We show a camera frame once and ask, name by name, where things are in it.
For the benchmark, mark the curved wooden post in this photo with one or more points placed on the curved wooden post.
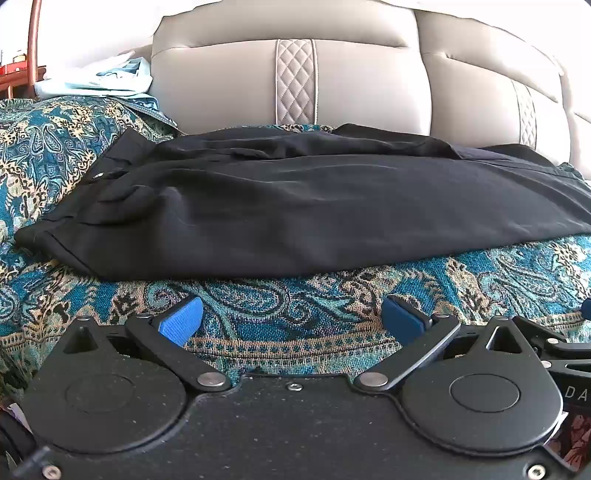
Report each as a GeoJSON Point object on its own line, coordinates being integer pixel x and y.
{"type": "Point", "coordinates": [33, 41]}

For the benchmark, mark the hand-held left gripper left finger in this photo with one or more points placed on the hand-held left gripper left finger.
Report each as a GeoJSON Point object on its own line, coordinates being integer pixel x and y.
{"type": "Point", "coordinates": [181, 319]}

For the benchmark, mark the teal paisley blanket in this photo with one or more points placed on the teal paisley blanket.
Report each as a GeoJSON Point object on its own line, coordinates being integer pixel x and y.
{"type": "Point", "coordinates": [286, 318]}

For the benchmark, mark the black pants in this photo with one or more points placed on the black pants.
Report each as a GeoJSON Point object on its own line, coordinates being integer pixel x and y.
{"type": "Point", "coordinates": [300, 207]}

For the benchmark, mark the light blue folded cloth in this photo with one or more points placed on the light blue folded cloth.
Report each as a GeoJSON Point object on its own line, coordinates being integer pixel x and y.
{"type": "Point", "coordinates": [101, 76]}

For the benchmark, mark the beige leather sofa backrest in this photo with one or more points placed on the beige leather sofa backrest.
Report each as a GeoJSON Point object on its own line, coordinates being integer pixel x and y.
{"type": "Point", "coordinates": [360, 78]}

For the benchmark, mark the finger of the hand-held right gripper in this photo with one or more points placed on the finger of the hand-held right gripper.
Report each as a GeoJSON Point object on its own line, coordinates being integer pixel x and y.
{"type": "Point", "coordinates": [587, 308]}

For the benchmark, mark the red box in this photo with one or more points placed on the red box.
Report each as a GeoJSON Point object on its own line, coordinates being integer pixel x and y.
{"type": "Point", "coordinates": [13, 64]}

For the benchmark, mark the floral red cloth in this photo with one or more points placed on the floral red cloth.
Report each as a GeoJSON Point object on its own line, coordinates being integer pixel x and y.
{"type": "Point", "coordinates": [575, 438]}

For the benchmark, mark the wooden side table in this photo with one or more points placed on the wooden side table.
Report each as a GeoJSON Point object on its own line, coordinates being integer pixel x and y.
{"type": "Point", "coordinates": [16, 83]}

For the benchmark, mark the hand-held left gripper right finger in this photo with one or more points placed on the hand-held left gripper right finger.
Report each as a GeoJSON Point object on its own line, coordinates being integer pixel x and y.
{"type": "Point", "coordinates": [402, 319]}

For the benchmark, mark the blue patterned garment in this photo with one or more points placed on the blue patterned garment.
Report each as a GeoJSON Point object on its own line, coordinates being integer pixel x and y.
{"type": "Point", "coordinates": [150, 108]}

